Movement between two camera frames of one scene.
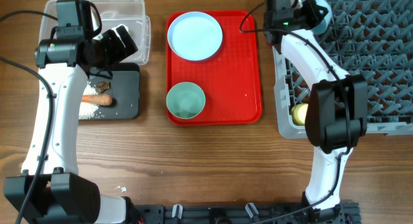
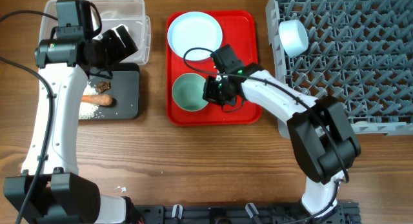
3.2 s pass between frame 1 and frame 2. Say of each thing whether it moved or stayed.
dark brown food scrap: stayed
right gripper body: moved
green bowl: moved
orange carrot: stayed
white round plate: stayed
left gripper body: stayed
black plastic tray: stayed
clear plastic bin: stayed
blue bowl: moved
